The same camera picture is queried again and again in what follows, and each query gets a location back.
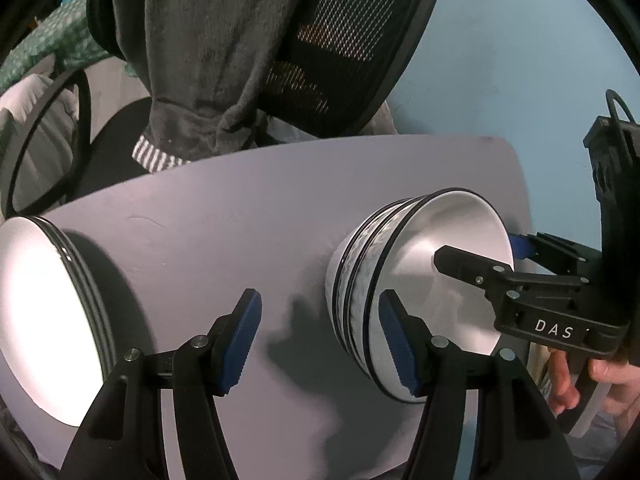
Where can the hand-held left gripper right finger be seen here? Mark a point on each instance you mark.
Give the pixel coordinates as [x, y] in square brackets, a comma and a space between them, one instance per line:
[397, 345]

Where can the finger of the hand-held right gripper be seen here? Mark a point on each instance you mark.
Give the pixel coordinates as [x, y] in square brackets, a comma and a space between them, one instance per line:
[460, 262]
[520, 246]

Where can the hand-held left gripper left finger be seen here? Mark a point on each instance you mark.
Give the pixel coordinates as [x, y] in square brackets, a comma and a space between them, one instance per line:
[242, 340]

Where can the white bowl black rim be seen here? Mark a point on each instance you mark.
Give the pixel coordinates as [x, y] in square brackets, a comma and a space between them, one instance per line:
[450, 225]
[332, 280]
[352, 285]

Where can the white plate black rim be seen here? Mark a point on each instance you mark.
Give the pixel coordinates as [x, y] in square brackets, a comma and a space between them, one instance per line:
[111, 310]
[104, 310]
[45, 310]

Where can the person's right hand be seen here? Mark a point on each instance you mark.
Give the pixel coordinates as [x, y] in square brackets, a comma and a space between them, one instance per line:
[562, 385]

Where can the grey white striped cloth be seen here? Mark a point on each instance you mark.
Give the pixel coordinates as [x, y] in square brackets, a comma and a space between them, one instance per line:
[155, 155]

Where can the black office chair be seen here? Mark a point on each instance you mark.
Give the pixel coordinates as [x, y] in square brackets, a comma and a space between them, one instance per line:
[350, 35]

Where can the grey quilt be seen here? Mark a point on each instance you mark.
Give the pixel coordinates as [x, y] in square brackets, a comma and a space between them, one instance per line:
[50, 140]

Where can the dark grey sweater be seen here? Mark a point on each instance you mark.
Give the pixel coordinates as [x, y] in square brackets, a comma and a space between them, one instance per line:
[200, 35]

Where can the green patterned cloth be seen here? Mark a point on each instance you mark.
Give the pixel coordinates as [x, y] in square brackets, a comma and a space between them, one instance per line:
[50, 40]

